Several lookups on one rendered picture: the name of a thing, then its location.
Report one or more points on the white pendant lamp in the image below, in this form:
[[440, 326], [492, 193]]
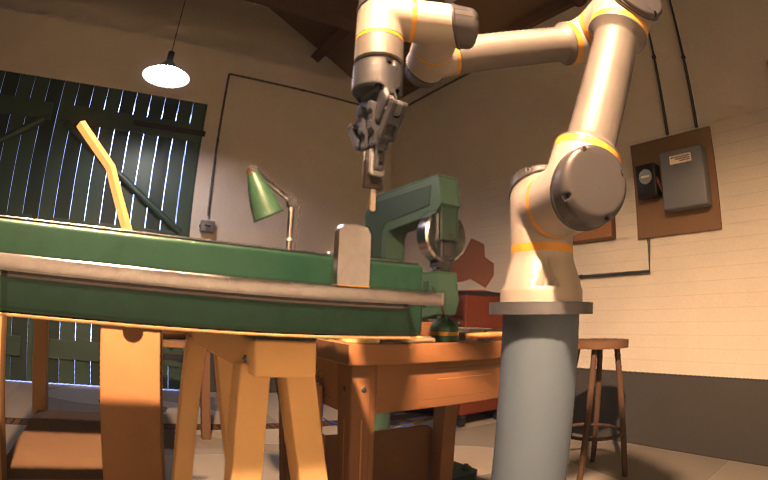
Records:
[[166, 75]]

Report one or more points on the wooden stool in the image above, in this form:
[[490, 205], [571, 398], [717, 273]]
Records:
[[600, 345]]

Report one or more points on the wooden trestle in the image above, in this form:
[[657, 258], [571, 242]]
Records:
[[39, 366], [252, 390]]

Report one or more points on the grey wall socket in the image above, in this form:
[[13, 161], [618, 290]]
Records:
[[207, 226]]

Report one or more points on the green drill press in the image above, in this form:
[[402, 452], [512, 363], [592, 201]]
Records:
[[402, 210]]

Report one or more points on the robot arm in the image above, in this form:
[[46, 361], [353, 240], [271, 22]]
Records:
[[591, 120]]

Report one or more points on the green desk lamp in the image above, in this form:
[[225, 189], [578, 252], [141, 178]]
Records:
[[263, 195]]

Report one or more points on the black electric meter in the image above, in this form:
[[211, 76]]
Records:
[[648, 181]]

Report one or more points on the brown wall panel board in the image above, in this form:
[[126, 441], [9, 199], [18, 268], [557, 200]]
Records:
[[678, 222]]

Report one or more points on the green door body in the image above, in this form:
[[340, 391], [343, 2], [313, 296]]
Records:
[[180, 264]]

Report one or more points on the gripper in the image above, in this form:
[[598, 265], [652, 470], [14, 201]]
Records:
[[377, 108]]

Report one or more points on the grey metal block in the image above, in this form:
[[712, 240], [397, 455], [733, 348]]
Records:
[[353, 255]]

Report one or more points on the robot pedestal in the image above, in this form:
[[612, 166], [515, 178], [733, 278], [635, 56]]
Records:
[[534, 390]]

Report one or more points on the grey electrical box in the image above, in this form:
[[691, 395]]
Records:
[[685, 179]]

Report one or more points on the wooden workbench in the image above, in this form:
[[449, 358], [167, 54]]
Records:
[[408, 372]]

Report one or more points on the yellow angled bar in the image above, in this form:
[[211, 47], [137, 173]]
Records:
[[111, 174]]

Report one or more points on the green slatted barn door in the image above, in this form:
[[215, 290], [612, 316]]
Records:
[[90, 156]]

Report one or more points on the cream wooden stick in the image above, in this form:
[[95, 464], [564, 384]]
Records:
[[372, 201]]

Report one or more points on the green can with yellow band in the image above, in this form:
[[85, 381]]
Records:
[[444, 330]]

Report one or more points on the black wall conduit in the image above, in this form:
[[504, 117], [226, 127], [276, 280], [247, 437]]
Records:
[[686, 66], [659, 84]]

